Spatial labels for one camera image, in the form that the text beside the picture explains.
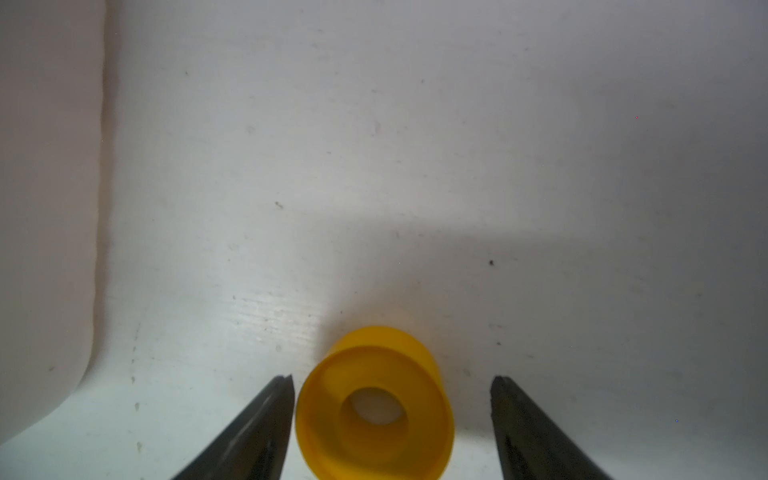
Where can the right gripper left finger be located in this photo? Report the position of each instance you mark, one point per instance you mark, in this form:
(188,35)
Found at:
(254,445)

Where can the white plastic storage box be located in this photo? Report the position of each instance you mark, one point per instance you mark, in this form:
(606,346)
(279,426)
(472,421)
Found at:
(52,61)

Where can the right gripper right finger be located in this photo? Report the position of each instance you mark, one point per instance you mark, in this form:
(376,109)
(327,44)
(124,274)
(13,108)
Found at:
(530,445)

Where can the yellow sealing tape roll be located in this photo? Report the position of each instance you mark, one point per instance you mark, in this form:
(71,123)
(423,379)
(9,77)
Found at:
(375,408)

